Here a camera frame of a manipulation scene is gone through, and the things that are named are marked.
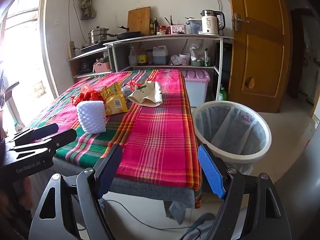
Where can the black induction cooker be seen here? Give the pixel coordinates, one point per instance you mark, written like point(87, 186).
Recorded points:
point(93, 47)

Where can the translucent jerry can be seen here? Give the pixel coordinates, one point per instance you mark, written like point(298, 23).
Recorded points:
point(160, 55)

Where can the small black cooker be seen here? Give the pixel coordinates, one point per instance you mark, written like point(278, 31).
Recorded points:
point(83, 66)

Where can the steel steamer pot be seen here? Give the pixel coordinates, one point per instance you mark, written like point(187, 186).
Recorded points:
point(98, 35)

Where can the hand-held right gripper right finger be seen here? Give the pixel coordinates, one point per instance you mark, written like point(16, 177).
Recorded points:
point(211, 170)

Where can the storage box with pink lid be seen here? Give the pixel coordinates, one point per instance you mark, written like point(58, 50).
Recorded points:
point(196, 87)

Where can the water filter pitcher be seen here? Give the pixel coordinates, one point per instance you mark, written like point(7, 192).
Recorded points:
point(193, 26)

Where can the crumpled red shiny wrapper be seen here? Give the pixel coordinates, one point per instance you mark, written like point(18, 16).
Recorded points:
point(87, 97)

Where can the yellow snack packet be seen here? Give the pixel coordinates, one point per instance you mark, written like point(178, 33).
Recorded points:
point(115, 101)

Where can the orange jelly cup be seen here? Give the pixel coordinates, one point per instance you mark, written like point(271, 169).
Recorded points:
point(86, 88)

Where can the dark glass jar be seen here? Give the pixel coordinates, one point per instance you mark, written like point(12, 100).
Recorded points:
point(150, 57)

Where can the white power strip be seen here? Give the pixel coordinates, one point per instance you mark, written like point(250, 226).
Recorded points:
point(72, 50)

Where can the bundle of food bags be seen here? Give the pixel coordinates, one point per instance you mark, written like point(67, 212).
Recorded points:
point(196, 53)

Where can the green plastic bottle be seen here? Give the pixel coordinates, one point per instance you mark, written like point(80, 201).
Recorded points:
point(222, 95)

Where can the white foam fruit net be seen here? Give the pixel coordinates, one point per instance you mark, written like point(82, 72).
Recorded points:
point(91, 117)

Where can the grey floor cloth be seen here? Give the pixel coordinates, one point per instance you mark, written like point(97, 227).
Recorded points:
point(200, 226)

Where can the dark chopsticks bundle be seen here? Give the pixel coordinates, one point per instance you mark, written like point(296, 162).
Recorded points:
point(170, 20)

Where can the white electric kettle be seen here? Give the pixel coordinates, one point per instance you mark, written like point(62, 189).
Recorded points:
point(211, 23)

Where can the pink woven basket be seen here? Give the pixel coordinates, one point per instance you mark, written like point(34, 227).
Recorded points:
point(102, 66)

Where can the red lidded jar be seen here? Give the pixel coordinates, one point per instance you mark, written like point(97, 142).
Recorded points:
point(162, 29)

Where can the green white packet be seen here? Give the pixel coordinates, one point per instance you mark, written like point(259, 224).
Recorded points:
point(206, 58)

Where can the grey blanket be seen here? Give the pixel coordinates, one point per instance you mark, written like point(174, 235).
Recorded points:
point(150, 187)

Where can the white plastic bottle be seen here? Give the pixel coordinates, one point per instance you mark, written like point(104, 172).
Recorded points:
point(132, 57)

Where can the pink plaid blanket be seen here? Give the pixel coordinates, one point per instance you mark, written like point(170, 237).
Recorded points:
point(155, 130)

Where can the crumpled clear plastic bag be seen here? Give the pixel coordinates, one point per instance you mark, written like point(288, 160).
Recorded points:
point(175, 60)

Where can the wooden cutting board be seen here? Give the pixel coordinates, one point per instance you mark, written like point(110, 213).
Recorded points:
point(138, 21)

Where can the low side table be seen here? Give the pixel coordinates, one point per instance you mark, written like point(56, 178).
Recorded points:
point(87, 55)

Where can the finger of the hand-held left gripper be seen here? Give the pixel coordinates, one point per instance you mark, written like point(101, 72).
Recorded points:
point(37, 133)
point(62, 136)

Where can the black frying pan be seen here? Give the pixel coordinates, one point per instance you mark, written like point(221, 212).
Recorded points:
point(127, 34)

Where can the white bin with clear liner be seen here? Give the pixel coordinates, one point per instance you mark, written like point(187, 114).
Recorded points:
point(232, 135)

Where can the cooking oil bottle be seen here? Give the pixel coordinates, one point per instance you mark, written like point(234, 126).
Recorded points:
point(142, 56)

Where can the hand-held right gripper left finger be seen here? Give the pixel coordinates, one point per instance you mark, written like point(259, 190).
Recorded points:
point(110, 172)

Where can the cream cloth pouch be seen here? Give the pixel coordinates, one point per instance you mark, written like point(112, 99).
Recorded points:
point(147, 93)

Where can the pink utensil holder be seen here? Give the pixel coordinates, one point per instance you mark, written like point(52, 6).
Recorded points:
point(178, 29)

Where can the white plastic tub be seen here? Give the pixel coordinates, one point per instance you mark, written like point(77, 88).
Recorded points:
point(184, 59)

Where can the window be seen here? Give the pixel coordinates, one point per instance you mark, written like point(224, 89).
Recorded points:
point(20, 55)

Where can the white metal shelf rack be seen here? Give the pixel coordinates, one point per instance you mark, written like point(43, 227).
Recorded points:
point(170, 38)

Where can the wooden door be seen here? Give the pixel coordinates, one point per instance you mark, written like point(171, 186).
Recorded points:
point(257, 45)

